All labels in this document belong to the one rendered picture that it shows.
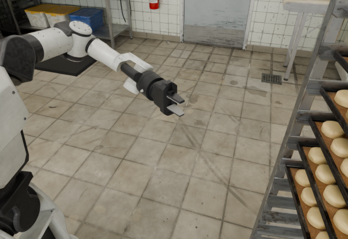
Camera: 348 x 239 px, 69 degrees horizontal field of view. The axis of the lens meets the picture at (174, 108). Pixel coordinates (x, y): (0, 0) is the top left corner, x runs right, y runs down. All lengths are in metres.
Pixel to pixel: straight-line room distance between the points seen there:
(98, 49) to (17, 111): 0.40
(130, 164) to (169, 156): 0.34
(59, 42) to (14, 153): 0.39
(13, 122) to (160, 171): 1.58
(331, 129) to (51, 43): 0.82
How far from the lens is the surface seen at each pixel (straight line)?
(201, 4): 4.26
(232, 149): 2.38
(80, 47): 1.00
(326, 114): 0.77
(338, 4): 0.64
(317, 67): 0.68
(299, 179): 0.82
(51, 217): 0.98
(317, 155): 0.77
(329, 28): 0.65
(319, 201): 0.68
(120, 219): 1.94
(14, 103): 0.71
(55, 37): 0.93
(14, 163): 0.75
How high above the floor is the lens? 1.64
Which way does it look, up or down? 36 degrees down
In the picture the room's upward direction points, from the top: straight up
